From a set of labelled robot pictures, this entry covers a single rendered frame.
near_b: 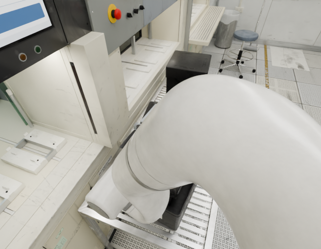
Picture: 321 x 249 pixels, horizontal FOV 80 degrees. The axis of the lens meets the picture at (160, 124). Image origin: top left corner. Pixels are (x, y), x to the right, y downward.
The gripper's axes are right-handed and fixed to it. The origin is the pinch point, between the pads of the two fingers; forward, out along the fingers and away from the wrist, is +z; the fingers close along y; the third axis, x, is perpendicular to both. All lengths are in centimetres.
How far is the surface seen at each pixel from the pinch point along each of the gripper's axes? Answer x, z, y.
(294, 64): -122, 354, 81
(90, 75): 7.8, 3.0, -31.3
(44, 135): -31, -8, -66
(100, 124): -17.8, 2.7, -33.8
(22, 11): 30.9, -9.3, -33.6
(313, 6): -48, 431, 77
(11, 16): 30.7, -12.6, -33.2
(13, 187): -31, -35, -53
